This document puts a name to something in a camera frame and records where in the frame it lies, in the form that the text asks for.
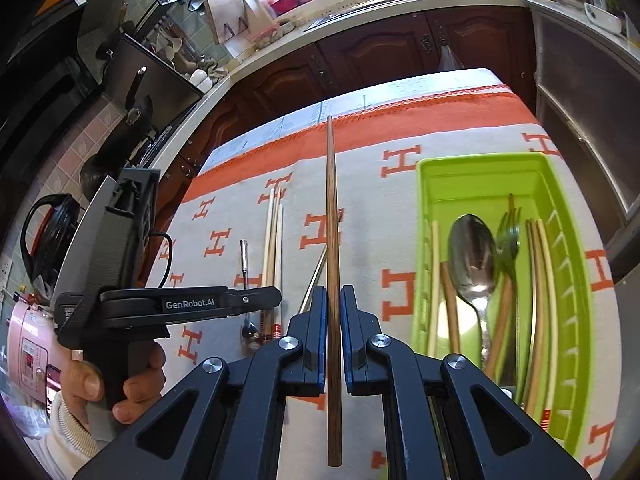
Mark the person left hand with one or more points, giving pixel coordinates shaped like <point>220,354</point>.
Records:
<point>81,384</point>

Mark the bamboo chopstick pale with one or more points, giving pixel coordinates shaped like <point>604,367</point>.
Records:
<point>552,309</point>

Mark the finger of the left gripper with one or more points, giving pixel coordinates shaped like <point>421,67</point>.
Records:
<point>186,303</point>

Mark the person left forearm sleeve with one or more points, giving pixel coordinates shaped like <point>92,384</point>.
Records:
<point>66,447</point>

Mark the wooden handled small spoon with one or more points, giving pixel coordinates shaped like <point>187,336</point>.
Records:
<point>249,331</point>

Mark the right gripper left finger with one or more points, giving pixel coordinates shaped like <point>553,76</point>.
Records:
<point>223,420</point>

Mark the white ceramic soup spoon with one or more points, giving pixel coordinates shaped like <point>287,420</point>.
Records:
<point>469,331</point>

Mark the black kettle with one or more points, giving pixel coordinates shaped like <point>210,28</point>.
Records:
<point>51,242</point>

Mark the bamboo chopstick red band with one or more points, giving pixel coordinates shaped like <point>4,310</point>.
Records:
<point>266,265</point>

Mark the green plastic utensil tray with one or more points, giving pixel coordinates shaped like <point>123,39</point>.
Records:
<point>486,185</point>

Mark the wooden cutting board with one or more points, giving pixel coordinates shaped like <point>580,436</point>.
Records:
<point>227,18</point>

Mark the dark brown wooden chopstick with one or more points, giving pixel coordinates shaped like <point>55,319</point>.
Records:
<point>334,348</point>

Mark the black frying pan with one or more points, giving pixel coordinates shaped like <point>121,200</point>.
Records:
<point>115,151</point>

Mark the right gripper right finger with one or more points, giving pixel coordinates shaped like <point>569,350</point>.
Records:
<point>444,418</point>

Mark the steel kitchen sink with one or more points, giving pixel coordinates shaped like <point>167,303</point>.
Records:
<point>363,13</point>

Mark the large steel spoon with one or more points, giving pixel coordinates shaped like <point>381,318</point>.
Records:
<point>500,364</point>
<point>471,258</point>

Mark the pink rice cooker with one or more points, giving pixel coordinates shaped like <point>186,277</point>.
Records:
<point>35,359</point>

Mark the white bowl on counter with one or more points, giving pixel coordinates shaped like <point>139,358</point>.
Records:
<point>603,19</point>

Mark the dark wood long chopstick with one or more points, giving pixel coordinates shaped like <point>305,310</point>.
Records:
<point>537,347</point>

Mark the bamboo chopstick patterned end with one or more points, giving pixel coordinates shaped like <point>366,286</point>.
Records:
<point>271,270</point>

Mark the orange beige H-pattern cloth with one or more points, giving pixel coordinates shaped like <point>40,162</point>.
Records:
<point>380,135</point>

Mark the bamboo chopstick red end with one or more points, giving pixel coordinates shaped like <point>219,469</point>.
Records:
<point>277,276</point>

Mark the steel fork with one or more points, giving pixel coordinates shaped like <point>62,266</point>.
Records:
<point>507,246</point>

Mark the steel metal chopstick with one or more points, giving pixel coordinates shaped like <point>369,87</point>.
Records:
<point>313,282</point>

